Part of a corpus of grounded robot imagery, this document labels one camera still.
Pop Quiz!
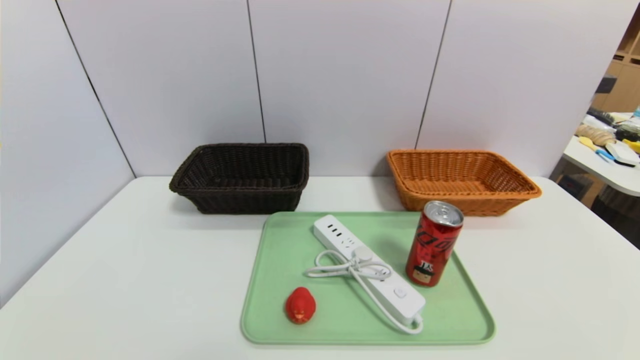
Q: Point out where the red rubber duck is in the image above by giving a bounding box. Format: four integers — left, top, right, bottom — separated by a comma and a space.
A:
285, 286, 317, 325

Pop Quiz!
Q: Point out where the red soda can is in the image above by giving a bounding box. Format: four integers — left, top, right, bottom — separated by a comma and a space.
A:
405, 200, 465, 288

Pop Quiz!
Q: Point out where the white power strip with cable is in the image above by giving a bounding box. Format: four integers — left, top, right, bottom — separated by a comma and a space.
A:
305, 214, 427, 335

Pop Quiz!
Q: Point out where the dark brown wicker basket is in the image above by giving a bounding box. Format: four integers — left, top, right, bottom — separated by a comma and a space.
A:
169, 143, 310, 215

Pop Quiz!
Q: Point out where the orange wicker basket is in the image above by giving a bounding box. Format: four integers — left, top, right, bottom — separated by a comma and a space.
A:
386, 149, 543, 217

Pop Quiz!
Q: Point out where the light green plastic tray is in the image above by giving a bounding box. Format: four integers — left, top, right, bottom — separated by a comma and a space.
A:
240, 211, 496, 346

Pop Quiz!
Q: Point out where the brown cardboard box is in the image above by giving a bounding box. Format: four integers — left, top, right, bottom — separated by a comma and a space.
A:
556, 172, 597, 203

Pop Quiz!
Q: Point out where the yellow and blue tool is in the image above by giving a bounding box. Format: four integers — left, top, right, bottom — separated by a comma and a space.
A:
579, 136, 616, 163

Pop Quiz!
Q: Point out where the tan woven loaf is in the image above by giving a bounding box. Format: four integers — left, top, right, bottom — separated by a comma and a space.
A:
575, 124, 617, 147

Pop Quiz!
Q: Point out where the black brush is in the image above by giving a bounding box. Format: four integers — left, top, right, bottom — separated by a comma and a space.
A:
588, 106, 617, 127

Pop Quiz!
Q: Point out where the white background table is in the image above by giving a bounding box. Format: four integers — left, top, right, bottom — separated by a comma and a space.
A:
562, 112, 640, 197

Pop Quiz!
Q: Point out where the white flat box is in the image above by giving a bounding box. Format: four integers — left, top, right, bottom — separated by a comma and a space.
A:
605, 141, 640, 167

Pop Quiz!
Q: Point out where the wooden shelf cabinet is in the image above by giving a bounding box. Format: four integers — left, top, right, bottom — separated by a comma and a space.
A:
595, 5, 640, 115

